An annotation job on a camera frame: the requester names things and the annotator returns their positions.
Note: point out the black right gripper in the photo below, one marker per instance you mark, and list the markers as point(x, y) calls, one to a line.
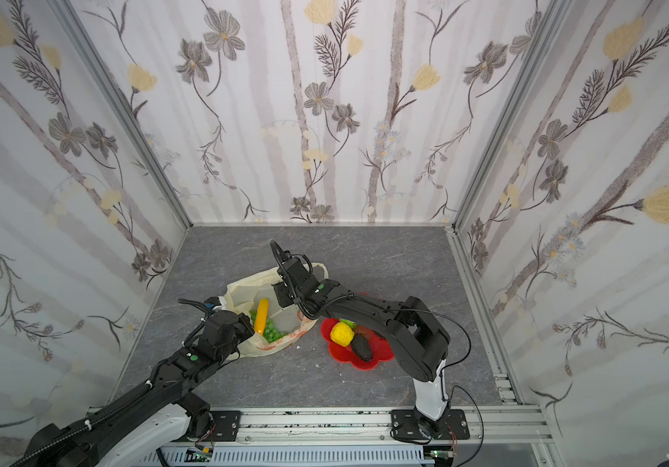
point(287, 270)

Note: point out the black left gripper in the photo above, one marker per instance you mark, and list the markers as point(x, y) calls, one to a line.
point(240, 326)

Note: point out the yellow toy banana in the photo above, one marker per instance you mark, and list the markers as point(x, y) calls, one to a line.
point(261, 316)

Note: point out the cream printed plastic bag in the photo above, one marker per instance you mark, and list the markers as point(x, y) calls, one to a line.
point(243, 296)

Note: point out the yellow toy lemon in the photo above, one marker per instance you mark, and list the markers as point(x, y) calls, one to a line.
point(342, 334)

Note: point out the green toy lime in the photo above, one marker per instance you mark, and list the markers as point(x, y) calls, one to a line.
point(349, 323)

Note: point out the dark brown toy avocado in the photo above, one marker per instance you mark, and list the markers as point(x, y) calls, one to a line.
point(361, 348)

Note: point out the red flower-shaped plate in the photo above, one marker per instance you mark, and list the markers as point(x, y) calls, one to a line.
point(382, 352)

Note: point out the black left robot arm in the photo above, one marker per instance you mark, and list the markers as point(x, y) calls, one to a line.
point(88, 441)

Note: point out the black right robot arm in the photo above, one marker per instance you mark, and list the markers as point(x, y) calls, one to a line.
point(419, 342)

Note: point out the green toy grape bunch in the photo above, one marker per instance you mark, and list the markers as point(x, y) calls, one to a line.
point(267, 329)

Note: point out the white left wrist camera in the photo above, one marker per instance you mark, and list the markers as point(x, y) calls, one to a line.
point(213, 303)

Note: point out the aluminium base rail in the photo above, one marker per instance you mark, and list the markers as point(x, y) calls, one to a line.
point(468, 436)

